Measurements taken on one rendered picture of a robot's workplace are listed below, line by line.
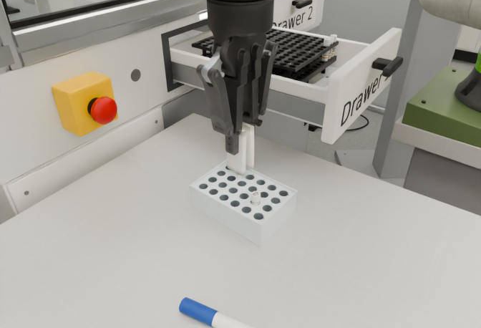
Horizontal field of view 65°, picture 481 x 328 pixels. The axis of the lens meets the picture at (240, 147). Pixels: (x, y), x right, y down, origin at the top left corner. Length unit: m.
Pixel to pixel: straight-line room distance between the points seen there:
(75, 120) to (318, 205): 0.37
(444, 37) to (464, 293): 1.24
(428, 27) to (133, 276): 1.38
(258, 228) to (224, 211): 0.05
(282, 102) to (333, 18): 1.94
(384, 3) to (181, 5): 1.77
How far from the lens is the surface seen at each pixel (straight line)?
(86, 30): 0.62
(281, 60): 0.66
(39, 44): 0.58
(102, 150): 0.68
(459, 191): 0.89
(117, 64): 0.66
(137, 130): 0.72
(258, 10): 0.42
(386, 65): 0.65
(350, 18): 2.48
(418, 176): 0.90
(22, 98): 0.58
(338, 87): 0.54
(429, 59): 1.65
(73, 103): 0.57
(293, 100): 0.60
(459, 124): 0.78
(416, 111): 0.79
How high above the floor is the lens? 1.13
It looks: 33 degrees down
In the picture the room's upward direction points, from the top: straight up
